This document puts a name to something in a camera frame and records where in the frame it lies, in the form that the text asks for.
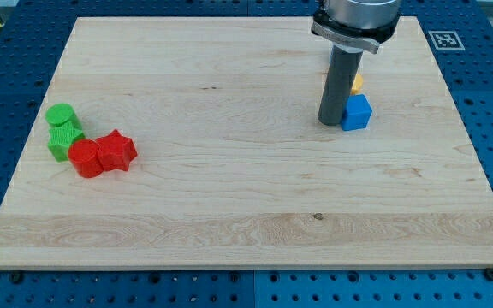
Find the yellow block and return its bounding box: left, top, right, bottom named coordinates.
left=350, top=73, right=364, bottom=95

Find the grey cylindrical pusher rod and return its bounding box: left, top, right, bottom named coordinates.
left=318, top=45, right=362, bottom=126

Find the red star block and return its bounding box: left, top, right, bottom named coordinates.
left=95, top=129, right=138, bottom=171

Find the white fiducial marker tag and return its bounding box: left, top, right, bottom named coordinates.
left=428, top=30, right=465, bottom=50

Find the blue cube block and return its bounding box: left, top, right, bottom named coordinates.
left=341, top=94, right=372, bottom=131

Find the green cylinder block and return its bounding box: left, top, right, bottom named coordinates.
left=45, top=103, right=82, bottom=129

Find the green star block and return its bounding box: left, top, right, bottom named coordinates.
left=47, top=121, right=85, bottom=162

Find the wooden board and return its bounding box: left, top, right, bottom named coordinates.
left=0, top=17, right=493, bottom=270

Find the red cylinder block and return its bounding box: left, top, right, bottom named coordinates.
left=68, top=139, right=104, bottom=178

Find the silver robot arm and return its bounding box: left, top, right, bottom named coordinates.
left=312, top=0, right=401, bottom=54

